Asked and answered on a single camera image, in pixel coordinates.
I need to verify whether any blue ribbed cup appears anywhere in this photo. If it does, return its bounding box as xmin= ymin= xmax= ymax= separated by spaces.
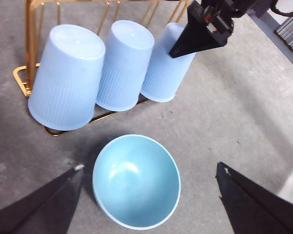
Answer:
xmin=140 ymin=22 xmax=196 ymax=103
xmin=95 ymin=19 xmax=155 ymax=112
xmin=27 ymin=23 xmax=106 ymax=131

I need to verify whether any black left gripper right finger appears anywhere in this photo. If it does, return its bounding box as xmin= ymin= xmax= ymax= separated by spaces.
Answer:
xmin=214 ymin=161 xmax=293 ymax=234

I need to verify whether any gold wire cup rack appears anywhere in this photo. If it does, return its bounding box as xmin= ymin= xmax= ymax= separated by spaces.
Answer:
xmin=12 ymin=0 xmax=193 ymax=137

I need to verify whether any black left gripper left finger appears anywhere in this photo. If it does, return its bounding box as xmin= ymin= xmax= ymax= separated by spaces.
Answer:
xmin=0 ymin=164 xmax=85 ymax=234

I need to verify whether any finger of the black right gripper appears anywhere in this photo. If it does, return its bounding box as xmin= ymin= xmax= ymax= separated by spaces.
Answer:
xmin=168 ymin=9 xmax=229 ymax=59

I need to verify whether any light blue bowl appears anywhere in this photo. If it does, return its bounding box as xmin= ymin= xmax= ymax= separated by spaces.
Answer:
xmin=92 ymin=133 xmax=182 ymax=231

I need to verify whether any black cable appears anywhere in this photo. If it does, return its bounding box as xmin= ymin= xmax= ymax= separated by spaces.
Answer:
xmin=270 ymin=0 xmax=293 ymax=18

